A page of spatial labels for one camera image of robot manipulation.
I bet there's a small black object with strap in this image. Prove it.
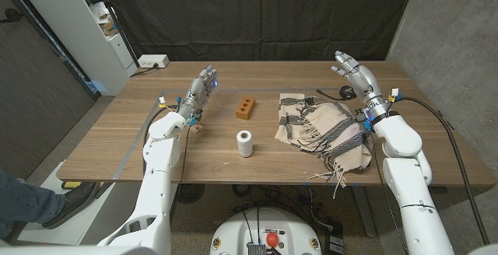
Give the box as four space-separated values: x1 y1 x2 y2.
315 85 358 102

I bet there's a black power strip cord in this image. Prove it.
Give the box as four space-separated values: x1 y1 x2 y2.
130 63 159 78

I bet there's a black backdrop stand pole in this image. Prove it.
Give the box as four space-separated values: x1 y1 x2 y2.
89 0 141 68

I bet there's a person's leg in blue jeans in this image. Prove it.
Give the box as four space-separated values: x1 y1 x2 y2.
0 167 66 239

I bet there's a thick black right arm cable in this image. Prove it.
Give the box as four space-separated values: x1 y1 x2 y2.
396 96 490 245

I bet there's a white robot torso base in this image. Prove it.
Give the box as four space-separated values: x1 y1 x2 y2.
209 207 323 255

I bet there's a black floor power strip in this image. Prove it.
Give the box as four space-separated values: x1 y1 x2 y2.
324 223 345 255

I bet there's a person's black shoe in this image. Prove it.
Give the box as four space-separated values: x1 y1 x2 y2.
41 181 100 231

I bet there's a white thread spool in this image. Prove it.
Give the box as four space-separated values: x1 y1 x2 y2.
236 129 254 159

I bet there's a white shelf cabinet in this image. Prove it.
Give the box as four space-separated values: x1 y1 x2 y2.
11 0 138 96

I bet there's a cardboard box on shelf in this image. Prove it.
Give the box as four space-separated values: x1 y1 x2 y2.
99 19 119 37

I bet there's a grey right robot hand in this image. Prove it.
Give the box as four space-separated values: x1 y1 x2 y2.
331 51 392 121

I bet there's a black curtain backdrop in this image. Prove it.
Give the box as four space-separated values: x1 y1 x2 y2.
96 0 416 62

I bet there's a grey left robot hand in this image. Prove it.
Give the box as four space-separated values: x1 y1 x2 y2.
177 64 219 126

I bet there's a brown block with three holes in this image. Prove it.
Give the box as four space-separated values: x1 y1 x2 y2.
235 96 257 121

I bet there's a round black floor disc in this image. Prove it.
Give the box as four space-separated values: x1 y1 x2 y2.
174 183 205 204

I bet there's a white power strip box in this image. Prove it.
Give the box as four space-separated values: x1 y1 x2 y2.
138 54 170 69

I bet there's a beige black striped fringed scarf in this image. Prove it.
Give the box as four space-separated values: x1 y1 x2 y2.
274 93 375 200

